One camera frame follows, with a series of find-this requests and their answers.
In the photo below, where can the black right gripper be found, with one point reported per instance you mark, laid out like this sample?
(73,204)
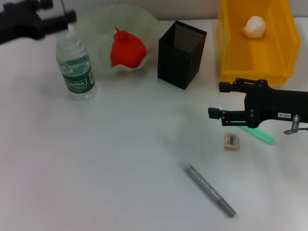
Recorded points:
(272,106)

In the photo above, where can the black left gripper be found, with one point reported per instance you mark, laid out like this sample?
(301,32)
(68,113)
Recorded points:
(19,22)

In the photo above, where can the beige eraser with barcode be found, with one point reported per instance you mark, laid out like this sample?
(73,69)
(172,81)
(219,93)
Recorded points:
(232,142)

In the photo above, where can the green pen white cap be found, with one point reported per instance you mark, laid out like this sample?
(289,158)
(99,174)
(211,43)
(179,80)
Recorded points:
(262,136)

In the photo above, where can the clear water bottle green label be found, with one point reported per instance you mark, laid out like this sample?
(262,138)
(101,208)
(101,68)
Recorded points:
(75,69)

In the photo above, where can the white paper ball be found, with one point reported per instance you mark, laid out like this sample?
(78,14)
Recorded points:
(255,26)

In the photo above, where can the orange fruit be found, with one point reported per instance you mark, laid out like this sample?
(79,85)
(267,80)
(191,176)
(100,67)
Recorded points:
(127,51)

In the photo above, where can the green glass fruit plate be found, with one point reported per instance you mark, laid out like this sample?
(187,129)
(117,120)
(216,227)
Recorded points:
(101,31)

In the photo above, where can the black mesh pen holder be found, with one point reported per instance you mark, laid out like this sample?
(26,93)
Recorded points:
(178,62)

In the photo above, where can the grey marker pen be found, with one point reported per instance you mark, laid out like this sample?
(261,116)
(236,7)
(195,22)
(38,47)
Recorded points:
(207,187)

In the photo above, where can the yellow plastic bin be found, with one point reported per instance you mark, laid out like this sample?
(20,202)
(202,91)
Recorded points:
(260,55)

